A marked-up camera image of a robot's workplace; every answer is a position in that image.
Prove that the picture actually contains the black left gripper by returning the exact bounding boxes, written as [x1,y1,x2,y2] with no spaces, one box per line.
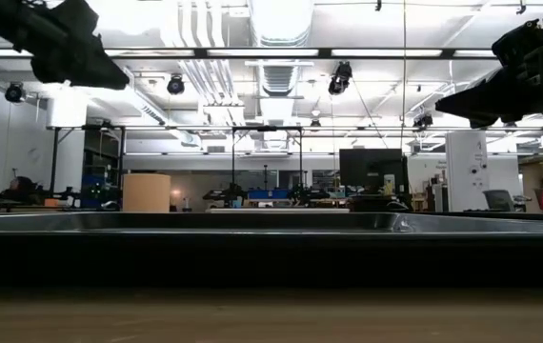
[11,0,130,91]

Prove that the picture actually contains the black plastic tray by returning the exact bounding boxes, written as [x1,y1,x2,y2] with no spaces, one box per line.
[0,212,543,288]

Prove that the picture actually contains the black ceiling spotlight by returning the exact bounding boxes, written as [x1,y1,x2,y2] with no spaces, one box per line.
[166,73,186,95]
[412,112,434,130]
[4,81,26,104]
[327,60,353,96]

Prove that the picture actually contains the white pillar with signs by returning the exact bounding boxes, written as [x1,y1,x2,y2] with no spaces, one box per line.
[445,131,491,212]

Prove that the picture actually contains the grey office chair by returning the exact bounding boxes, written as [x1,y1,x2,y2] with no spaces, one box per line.
[483,189,516,212]

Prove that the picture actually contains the black computer monitor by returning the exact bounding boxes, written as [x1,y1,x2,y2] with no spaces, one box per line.
[339,148,409,194]

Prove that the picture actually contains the overhead light bar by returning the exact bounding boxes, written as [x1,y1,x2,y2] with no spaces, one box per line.
[0,46,501,61]

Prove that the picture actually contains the blue storage bin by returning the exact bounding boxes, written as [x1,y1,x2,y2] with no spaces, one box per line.
[247,189,292,200]

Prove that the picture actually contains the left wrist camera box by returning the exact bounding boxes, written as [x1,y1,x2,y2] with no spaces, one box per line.
[58,0,101,38]

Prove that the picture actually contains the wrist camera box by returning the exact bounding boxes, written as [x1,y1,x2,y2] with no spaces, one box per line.
[58,0,101,38]
[492,18,543,67]

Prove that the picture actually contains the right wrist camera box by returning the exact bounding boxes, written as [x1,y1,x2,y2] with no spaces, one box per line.
[492,18,543,67]

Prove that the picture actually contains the silver ventilation duct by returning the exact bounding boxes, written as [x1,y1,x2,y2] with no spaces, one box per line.
[247,0,315,96]

